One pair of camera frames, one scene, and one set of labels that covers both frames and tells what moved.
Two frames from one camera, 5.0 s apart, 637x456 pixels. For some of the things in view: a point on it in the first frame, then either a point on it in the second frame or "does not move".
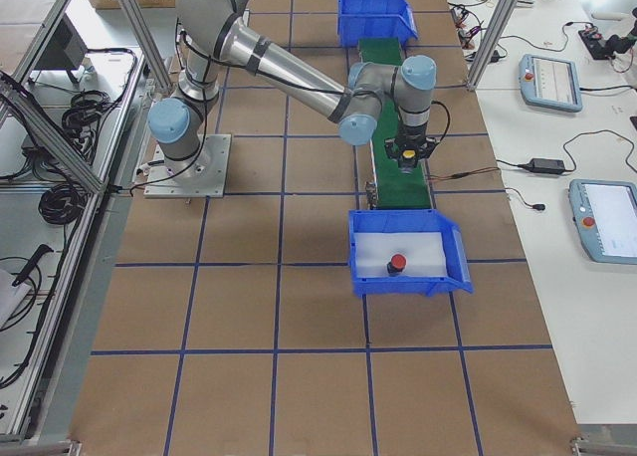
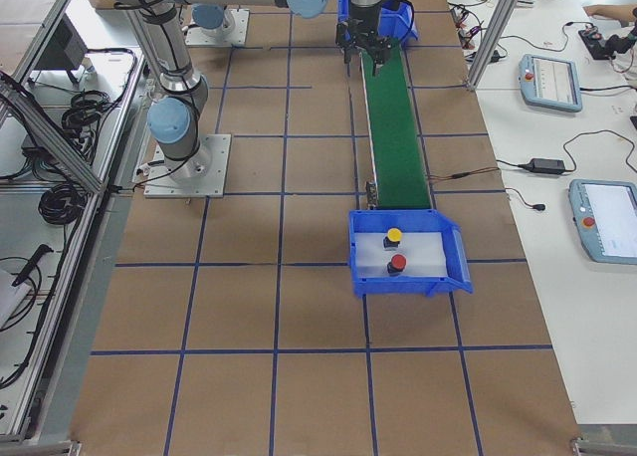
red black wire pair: x=464 y=174 does not move
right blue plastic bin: x=431 y=243 does not move
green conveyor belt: x=396 y=190 does not move
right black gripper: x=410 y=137 → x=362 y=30
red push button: x=396 y=264 does not move
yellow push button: x=408 y=160 → x=392 y=238
